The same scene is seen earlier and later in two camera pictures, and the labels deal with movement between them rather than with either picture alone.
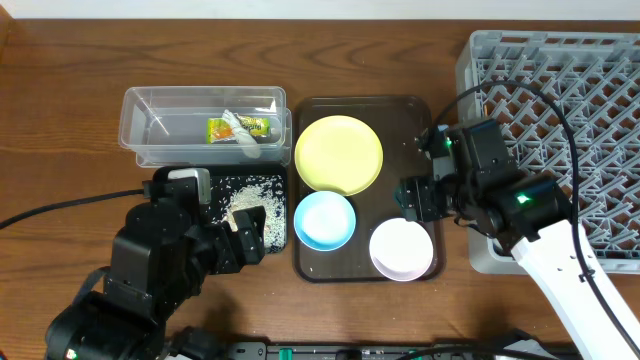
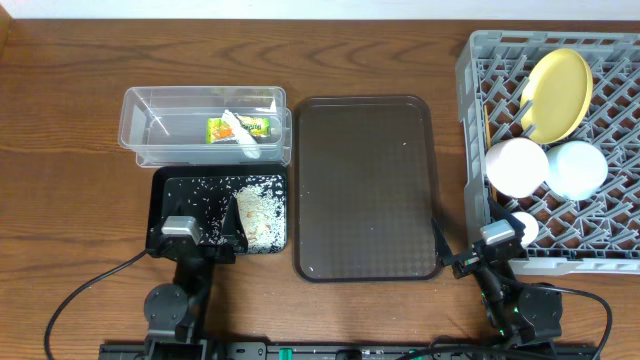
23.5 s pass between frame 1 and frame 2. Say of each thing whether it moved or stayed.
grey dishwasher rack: stayed
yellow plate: moved
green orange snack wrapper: stayed
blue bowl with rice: moved
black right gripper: moved
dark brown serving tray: stayed
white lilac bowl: moved
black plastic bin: stayed
